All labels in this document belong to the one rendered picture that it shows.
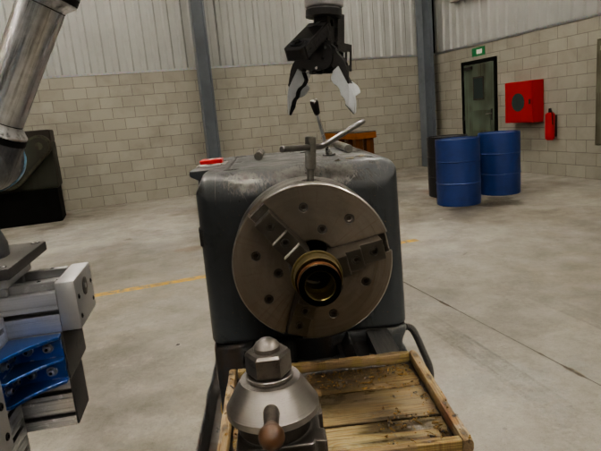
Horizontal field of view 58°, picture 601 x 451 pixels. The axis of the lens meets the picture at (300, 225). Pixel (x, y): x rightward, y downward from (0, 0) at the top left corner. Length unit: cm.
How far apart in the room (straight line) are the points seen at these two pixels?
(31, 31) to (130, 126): 975
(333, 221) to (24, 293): 57
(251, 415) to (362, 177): 82
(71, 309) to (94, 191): 994
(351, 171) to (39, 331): 69
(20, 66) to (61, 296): 44
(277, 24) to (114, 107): 361
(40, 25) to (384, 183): 74
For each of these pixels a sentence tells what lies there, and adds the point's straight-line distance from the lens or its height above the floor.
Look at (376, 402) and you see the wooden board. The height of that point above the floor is 88.
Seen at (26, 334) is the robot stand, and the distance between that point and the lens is 108.
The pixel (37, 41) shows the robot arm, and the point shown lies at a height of 154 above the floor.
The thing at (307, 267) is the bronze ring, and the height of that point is 111.
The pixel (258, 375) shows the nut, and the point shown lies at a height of 116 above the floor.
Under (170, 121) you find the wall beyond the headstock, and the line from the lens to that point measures 1094.
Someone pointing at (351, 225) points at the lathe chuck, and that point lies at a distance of 105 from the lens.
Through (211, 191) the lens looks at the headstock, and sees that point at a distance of 120.
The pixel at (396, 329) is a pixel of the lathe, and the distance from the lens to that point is 130.
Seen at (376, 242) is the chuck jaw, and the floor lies 112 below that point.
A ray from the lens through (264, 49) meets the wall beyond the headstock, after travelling 1144.
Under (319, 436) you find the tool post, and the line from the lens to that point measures 48.
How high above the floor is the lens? 136
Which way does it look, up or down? 11 degrees down
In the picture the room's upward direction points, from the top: 5 degrees counter-clockwise
